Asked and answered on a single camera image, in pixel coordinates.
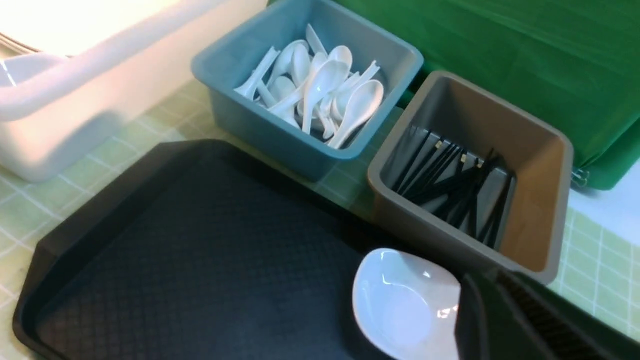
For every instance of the large white plastic tub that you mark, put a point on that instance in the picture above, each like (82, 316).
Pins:
(55, 110)

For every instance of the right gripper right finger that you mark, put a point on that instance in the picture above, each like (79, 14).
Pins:
(562, 330)

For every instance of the white sauce dish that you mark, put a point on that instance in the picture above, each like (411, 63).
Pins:
(406, 306)

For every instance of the black serving tray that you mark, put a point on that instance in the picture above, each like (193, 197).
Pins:
(199, 251)

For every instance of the lower white square plate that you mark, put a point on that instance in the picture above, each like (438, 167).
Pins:
(16, 46)

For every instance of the brown plastic bin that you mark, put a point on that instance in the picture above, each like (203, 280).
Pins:
(540, 156)

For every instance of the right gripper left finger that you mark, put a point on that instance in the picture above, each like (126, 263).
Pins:
(488, 327)

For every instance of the black chopsticks bundle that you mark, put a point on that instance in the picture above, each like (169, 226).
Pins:
(468, 192)

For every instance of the green backdrop cloth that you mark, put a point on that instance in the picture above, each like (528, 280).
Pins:
(571, 63)

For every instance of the teal plastic bin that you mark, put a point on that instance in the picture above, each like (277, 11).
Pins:
(228, 63)

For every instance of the white spoon left side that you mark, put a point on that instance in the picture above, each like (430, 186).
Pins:
(249, 87)

